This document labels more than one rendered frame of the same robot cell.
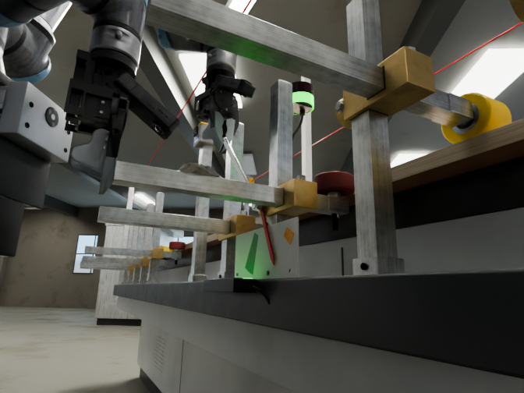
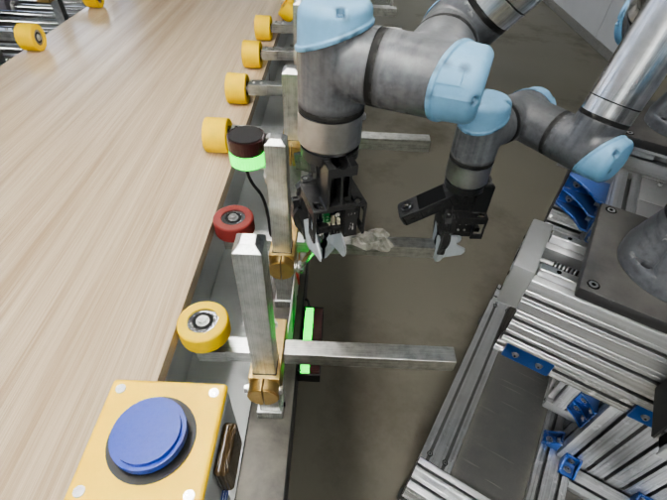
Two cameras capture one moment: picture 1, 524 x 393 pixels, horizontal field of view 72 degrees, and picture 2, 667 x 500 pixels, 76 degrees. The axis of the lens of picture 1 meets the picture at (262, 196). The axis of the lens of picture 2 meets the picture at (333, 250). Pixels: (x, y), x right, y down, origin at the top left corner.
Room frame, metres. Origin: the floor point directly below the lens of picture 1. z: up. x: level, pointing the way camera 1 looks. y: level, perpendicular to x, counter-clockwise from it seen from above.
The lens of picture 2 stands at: (1.18, 0.32, 1.47)
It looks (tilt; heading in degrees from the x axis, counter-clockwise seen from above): 45 degrees down; 206
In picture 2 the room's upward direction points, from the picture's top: 3 degrees clockwise
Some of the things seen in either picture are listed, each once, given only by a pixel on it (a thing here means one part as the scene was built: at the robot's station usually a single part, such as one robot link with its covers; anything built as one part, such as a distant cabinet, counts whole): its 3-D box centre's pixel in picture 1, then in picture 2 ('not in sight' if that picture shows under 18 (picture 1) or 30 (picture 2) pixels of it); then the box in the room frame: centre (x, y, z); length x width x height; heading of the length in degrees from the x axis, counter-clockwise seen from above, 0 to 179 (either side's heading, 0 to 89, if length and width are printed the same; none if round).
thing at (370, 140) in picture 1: (370, 140); (294, 168); (0.46, -0.15, 0.88); 0.03 x 0.03 x 0.48; 27
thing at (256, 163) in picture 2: (299, 103); (247, 155); (0.71, -0.08, 1.08); 0.06 x 0.06 x 0.02
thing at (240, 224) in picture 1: (235, 229); (268, 359); (0.89, 0.07, 0.83); 0.13 x 0.06 x 0.05; 27
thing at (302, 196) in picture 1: (287, 201); (283, 247); (0.67, -0.05, 0.85); 0.13 x 0.06 x 0.05; 27
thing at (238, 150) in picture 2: (299, 93); (246, 141); (0.71, -0.08, 1.10); 0.06 x 0.06 x 0.02
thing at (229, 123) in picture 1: (221, 137); (317, 245); (0.79, 0.10, 1.03); 0.06 x 0.03 x 0.09; 47
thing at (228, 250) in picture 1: (231, 207); (264, 351); (0.91, 0.08, 0.89); 0.03 x 0.03 x 0.48; 27
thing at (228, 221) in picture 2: (334, 202); (236, 236); (0.70, -0.15, 0.85); 0.08 x 0.08 x 0.11
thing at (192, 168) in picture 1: (199, 169); (372, 235); (0.57, 0.11, 0.87); 0.09 x 0.07 x 0.02; 117
